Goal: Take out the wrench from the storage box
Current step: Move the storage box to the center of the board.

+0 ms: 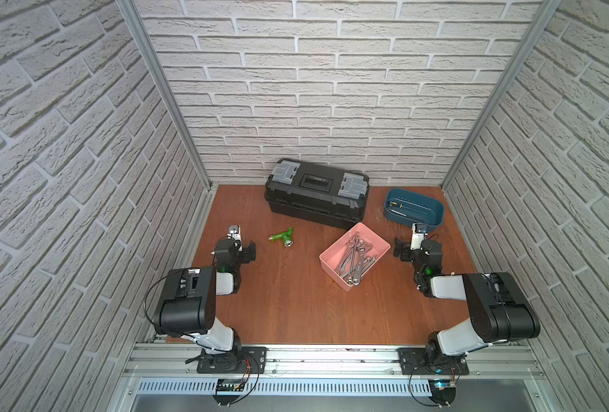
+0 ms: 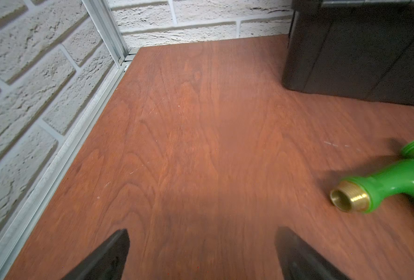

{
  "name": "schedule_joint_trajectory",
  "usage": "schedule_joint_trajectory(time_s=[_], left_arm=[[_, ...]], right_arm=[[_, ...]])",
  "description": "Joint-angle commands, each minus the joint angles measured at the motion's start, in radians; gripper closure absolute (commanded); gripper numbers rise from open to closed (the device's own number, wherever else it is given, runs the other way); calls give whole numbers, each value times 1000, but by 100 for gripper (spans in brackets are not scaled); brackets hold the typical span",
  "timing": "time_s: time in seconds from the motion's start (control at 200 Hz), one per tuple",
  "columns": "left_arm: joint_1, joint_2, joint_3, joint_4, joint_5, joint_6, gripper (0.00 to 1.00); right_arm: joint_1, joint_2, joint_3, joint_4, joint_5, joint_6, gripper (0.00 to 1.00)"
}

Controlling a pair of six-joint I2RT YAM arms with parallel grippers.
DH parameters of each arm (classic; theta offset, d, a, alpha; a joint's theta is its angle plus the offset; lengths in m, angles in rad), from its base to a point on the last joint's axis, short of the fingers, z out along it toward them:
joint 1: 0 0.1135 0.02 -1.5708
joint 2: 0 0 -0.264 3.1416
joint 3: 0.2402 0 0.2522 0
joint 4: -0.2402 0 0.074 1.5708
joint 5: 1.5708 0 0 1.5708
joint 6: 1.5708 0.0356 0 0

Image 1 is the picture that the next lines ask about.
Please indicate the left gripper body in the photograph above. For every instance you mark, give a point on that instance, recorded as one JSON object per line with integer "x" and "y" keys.
{"x": 248, "y": 251}

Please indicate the green hose nozzle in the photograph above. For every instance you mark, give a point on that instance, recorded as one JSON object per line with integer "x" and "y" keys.
{"x": 285, "y": 237}

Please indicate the left controller board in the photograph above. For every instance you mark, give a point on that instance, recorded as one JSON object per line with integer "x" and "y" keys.
{"x": 228, "y": 387}

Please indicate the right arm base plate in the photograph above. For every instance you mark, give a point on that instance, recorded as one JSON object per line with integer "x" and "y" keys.
{"x": 426, "y": 361}

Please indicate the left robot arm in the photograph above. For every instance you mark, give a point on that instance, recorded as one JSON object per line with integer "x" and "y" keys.
{"x": 186, "y": 307}

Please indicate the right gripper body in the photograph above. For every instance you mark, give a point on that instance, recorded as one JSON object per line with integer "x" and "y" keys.
{"x": 403, "y": 250}

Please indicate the large combination wrench 22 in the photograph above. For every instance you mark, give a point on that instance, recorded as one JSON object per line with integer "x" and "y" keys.
{"x": 347, "y": 256}

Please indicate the adjustable wrench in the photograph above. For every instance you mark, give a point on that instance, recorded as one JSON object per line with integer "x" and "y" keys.
{"x": 362, "y": 247}

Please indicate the right controller board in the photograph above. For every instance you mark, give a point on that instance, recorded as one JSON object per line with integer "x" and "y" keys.
{"x": 443, "y": 392}

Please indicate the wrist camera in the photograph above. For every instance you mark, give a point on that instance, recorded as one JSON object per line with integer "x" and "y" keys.
{"x": 234, "y": 232}
{"x": 419, "y": 234}

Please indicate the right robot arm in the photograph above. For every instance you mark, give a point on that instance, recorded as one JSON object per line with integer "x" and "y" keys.
{"x": 498, "y": 310}

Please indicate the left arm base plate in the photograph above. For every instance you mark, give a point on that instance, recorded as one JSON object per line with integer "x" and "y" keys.
{"x": 250, "y": 359}

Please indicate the large combination wrench 19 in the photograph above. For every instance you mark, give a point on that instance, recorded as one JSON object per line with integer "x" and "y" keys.
{"x": 357, "y": 274}

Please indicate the teal plastic bin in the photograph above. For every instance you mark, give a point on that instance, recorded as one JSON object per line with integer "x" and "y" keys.
{"x": 425, "y": 209}

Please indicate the black plastic toolbox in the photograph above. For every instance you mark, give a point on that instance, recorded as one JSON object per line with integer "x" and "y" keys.
{"x": 330, "y": 196}

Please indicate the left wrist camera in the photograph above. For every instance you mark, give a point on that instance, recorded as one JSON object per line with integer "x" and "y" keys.
{"x": 234, "y": 232}

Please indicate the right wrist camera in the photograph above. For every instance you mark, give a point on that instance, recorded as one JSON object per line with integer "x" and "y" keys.
{"x": 419, "y": 234}

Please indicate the aluminium front rail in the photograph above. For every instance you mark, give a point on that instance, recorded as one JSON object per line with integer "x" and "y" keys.
{"x": 155, "y": 360}

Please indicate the controller board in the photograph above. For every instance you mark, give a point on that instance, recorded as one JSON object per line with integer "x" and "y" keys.
{"x": 228, "y": 387}
{"x": 443, "y": 392}

